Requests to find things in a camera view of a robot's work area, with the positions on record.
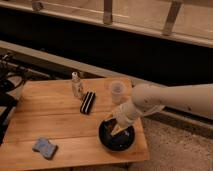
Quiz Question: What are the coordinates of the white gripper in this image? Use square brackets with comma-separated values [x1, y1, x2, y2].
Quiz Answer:
[104, 100, 142, 135]

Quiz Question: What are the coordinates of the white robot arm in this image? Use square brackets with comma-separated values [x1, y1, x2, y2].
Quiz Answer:
[107, 84, 213, 136]

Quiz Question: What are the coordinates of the dark ceramic bowl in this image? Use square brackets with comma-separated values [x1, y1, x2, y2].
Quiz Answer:
[98, 119, 135, 151]

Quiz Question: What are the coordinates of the translucent plastic cup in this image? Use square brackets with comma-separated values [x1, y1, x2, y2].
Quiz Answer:
[109, 81, 126, 104]

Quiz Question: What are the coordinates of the black white striped block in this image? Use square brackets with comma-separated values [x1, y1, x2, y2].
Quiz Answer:
[80, 92, 96, 114]

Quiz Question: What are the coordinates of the small clear bottle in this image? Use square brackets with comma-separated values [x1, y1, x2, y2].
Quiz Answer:
[72, 72, 83, 99]

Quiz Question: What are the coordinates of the wooden table board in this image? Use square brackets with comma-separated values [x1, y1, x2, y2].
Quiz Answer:
[0, 78, 149, 170]

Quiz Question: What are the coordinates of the blue sponge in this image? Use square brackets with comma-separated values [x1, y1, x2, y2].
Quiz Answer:
[32, 138, 58, 160]

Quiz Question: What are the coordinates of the black cables and equipment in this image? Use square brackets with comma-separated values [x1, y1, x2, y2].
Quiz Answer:
[0, 51, 29, 146]

